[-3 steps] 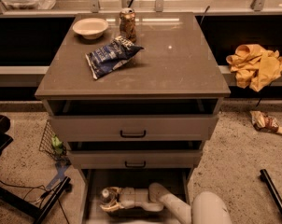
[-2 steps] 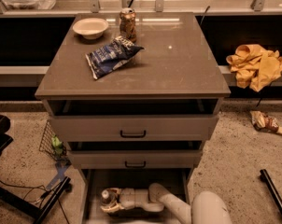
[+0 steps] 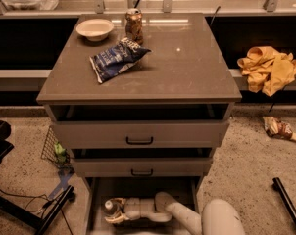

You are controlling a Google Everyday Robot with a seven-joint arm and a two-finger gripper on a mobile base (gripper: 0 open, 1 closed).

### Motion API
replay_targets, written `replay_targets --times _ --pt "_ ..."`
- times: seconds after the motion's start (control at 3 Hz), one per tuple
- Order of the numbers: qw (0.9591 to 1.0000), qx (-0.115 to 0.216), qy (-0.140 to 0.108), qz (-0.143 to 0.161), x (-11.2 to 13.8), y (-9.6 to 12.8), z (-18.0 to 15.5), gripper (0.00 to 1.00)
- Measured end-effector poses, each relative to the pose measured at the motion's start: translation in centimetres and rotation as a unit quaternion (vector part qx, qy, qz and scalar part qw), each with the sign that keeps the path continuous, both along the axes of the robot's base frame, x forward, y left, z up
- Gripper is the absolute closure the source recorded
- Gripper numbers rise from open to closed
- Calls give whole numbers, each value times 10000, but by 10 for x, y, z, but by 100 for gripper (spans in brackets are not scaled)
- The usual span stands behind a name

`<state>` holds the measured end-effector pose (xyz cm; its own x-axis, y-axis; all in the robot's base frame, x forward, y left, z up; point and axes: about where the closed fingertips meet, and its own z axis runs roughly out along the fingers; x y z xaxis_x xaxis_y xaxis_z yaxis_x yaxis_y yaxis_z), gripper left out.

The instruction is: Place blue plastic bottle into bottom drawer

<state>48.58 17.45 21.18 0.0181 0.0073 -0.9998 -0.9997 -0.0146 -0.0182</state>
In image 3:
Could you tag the middle grey drawer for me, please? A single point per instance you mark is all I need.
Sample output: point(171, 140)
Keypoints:
point(141, 163)

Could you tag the clear plastic water bottle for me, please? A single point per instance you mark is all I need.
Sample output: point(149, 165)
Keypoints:
point(112, 208)

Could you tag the white bowl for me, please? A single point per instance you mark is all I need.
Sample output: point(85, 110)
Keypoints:
point(95, 30)

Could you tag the green object in basket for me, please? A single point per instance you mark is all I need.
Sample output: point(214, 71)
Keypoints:
point(60, 153)

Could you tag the yellow cloth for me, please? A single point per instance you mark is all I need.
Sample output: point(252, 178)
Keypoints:
point(267, 70)

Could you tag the brown snack wrapper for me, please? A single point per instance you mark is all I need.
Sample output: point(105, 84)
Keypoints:
point(276, 128)

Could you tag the grey drawer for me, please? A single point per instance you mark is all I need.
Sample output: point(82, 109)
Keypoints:
point(103, 189)
point(140, 126)
point(141, 163)

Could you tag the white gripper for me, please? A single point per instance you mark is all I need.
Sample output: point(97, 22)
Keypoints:
point(131, 209)

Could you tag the wire mesh basket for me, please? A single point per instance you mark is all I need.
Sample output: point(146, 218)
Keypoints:
point(48, 153)

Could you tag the grey drawer cabinet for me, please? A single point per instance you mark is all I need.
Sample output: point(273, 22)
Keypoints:
point(184, 66)

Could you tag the bottom grey drawer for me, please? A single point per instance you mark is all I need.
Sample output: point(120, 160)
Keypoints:
point(103, 189)

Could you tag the top grey drawer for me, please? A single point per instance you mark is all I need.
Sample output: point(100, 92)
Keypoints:
point(140, 126)

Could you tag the crushed brown soda can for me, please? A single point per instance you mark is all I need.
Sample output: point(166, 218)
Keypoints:
point(133, 27)

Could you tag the black stand leg left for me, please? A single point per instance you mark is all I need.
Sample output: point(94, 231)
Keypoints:
point(39, 220)

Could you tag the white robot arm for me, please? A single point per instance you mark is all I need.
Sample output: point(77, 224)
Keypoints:
point(219, 217)

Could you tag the blue chip bag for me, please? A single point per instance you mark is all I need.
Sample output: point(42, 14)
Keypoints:
point(115, 60)

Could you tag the black bar right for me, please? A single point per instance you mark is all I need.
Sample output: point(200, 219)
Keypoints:
point(278, 186)

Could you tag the blue tape cross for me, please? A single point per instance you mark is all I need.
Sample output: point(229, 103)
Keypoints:
point(64, 176)

